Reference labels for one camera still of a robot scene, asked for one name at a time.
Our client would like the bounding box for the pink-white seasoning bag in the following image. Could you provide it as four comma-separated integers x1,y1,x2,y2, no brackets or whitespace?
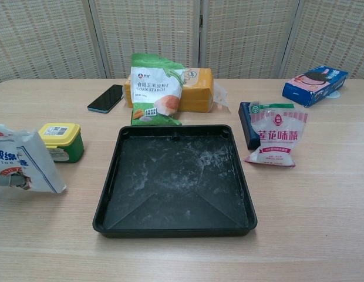
243,100,309,169

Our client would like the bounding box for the yellow lid green container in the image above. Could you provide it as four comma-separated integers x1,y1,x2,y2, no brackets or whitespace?
37,122,85,165

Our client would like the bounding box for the woven folding screen panel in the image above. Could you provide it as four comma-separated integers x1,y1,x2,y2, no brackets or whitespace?
87,0,202,80
0,0,107,86
278,0,364,80
198,0,301,80

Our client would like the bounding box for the dark blue small box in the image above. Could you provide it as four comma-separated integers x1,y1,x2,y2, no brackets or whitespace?
238,101,262,151

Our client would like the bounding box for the green white corn starch bag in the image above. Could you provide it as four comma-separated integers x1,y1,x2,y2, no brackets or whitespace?
129,52,187,127

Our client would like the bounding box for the black smartphone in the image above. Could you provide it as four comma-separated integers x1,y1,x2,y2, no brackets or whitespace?
87,84,125,114

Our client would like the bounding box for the white sugar bag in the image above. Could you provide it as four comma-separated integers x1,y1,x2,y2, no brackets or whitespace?
0,123,68,195

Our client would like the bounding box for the black square plastic tray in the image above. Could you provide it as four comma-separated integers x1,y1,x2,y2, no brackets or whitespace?
92,123,258,239

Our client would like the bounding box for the blue cookie box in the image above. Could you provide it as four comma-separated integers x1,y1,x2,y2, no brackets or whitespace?
281,65,349,108

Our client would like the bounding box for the yellow tissue pack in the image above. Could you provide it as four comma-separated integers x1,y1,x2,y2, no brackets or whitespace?
123,67,230,114

